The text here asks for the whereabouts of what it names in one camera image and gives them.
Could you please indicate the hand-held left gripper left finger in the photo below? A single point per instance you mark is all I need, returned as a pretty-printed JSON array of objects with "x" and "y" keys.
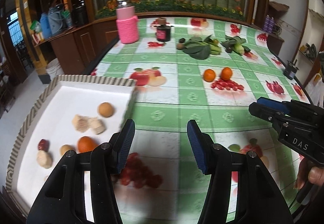
[{"x": 125, "y": 149}]

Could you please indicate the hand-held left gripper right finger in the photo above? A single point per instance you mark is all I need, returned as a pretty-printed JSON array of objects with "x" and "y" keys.
[{"x": 198, "y": 149}]

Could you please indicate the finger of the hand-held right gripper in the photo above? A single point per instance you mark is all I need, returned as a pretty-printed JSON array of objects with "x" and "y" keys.
[
  {"x": 263, "y": 112},
  {"x": 272, "y": 105}
]

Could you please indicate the pale banana piece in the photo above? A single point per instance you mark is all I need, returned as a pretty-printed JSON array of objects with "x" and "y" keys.
[
  {"x": 45, "y": 159},
  {"x": 81, "y": 123},
  {"x": 97, "y": 126}
]

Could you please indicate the orange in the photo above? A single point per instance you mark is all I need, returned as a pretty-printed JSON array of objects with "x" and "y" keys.
[
  {"x": 209, "y": 75},
  {"x": 226, "y": 73},
  {"x": 85, "y": 145}
]

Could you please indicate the round tan fruit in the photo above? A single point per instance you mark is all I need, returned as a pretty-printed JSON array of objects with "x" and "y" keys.
[{"x": 105, "y": 109}]

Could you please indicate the brown kiwi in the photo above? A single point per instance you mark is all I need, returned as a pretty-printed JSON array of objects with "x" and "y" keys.
[
  {"x": 67, "y": 150},
  {"x": 180, "y": 46}
]

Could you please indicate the white tray with striped rim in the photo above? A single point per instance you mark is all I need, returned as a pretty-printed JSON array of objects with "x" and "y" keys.
[{"x": 68, "y": 102}]

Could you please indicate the dark red fruit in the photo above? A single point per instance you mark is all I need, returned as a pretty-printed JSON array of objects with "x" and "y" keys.
[{"x": 43, "y": 144}]

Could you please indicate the person's right hand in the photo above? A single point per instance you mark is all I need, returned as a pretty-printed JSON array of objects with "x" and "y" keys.
[{"x": 316, "y": 175}]

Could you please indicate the small black motor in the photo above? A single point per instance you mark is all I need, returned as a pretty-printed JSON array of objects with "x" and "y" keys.
[{"x": 291, "y": 71}]

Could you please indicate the green checked fruit-print tablecloth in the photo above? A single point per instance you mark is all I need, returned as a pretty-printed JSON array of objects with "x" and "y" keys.
[{"x": 177, "y": 102}]

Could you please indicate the green bok choy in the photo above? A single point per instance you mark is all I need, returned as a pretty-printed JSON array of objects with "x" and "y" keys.
[
  {"x": 235, "y": 45},
  {"x": 198, "y": 49}
]

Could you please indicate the white plastic bucket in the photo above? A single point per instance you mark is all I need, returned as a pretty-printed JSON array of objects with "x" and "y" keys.
[{"x": 54, "y": 70}]

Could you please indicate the wooden cabinet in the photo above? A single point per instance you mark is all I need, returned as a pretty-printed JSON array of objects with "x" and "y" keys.
[{"x": 81, "y": 41}]

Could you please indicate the black jar with cork lid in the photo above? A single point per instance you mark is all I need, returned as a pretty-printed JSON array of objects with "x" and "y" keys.
[{"x": 163, "y": 32}]

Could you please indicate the pink bottle with knit sleeve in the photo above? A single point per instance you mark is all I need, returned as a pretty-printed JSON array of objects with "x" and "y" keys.
[{"x": 126, "y": 22}]

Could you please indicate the black thermos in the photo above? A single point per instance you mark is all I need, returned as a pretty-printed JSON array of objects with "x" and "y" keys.
[{"x": 79, "y": 13}]

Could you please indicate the blue thermos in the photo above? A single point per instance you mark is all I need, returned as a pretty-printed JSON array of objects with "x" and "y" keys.
[{"x": 45, "y": 25}]

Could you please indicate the grey kettle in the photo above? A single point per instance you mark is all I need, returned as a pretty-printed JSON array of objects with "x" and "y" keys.
[{"x": 57, "y": 18}]

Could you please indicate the green bag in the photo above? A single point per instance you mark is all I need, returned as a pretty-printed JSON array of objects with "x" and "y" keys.
[{"x": 35, "y": 26}]

